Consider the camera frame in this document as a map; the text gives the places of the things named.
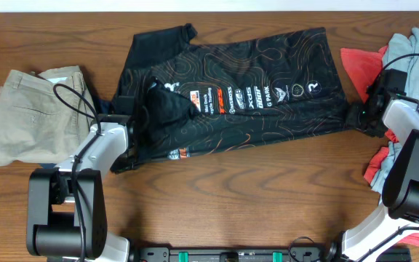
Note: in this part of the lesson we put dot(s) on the folded khaki shorts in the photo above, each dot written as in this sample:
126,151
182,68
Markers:
44,117

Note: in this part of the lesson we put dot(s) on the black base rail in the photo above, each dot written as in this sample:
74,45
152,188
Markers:
164,254

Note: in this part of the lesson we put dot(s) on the black printed cycling jersey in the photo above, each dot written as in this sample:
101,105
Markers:
194,100

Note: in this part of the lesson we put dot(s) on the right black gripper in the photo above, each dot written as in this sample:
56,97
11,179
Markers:
356,118

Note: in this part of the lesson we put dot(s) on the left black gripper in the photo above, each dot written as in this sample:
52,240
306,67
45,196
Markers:
145,124

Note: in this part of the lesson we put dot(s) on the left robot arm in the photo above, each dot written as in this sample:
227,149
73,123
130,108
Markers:
67,219

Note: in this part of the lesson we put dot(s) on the light grey blue shirt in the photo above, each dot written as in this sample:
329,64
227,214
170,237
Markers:
400,45

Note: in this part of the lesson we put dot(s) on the dark navy folded garment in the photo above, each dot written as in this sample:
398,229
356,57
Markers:
101,107

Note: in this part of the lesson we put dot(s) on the red shirt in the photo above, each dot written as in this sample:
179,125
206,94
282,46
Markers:
362,68

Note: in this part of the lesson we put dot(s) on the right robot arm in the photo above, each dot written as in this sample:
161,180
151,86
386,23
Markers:
397,216

